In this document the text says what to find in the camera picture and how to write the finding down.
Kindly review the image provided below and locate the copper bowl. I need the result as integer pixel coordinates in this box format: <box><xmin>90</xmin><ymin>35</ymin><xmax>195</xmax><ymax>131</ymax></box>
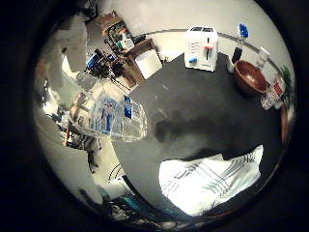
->
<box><xmin>233</xmin><ymin>59</ymin><xmax>269</xmax><ymax>97</ymax></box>

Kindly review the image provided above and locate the wooden shelf with clutter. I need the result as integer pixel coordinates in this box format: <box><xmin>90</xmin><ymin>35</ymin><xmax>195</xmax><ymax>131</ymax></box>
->
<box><xmin>97</xmin><ymin>12</ymin><xmax>137</xmax><ymax>53</ymax></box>

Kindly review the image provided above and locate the clear packet red label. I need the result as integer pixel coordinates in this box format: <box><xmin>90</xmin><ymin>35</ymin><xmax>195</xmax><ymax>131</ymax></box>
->
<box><xmin>260</xmin><ymin>72</ymin><xmax>287</xmax><ymax>111</ymax></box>

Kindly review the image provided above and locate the white toaster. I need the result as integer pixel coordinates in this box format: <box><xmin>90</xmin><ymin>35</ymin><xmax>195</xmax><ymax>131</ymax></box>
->
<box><xmin>183</xmin><ymin>25</ymin><xmax>220</xmax><ymax>73</ymax></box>

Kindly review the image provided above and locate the white striped cloth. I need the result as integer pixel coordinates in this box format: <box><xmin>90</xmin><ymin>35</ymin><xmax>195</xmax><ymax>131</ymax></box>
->
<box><xmin>158</xmin><ymin>144</ymin><xmax>265</xmax><ymax>218</ymax></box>

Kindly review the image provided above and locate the bottle with blue top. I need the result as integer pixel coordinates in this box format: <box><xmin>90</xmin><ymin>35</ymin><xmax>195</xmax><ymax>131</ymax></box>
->
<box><xmin>231</xmin><ymin>21</ymin><xmax>253</xmax><ymax>66</ymax></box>

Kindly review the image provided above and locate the white board panel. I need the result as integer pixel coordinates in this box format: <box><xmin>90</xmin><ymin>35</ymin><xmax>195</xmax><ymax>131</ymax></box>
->
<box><xmin>134</xmin><ymin>48</ymin><xmax>164</xmax><ymax>80</ymax></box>

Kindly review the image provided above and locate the teal aluminium table frame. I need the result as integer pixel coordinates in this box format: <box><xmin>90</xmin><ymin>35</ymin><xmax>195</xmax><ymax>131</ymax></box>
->
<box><xmin>105</xmin><ymin>189</ymin><xmax>153</xmax><ymax>218</ymax></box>

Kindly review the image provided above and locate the green plant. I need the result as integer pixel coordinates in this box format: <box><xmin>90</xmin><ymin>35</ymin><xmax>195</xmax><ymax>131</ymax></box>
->
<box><xmin>279</xmin><ymin>64</ymin><xmax>295</xmax><ymax>98</ymax></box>

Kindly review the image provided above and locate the cluttered equipment rack blue box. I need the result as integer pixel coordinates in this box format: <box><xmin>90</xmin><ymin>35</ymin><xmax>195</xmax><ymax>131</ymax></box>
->
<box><xmin>84</xmin><ymin>47</ymin><xmax>127</xmax><ymax>82</ymax></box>

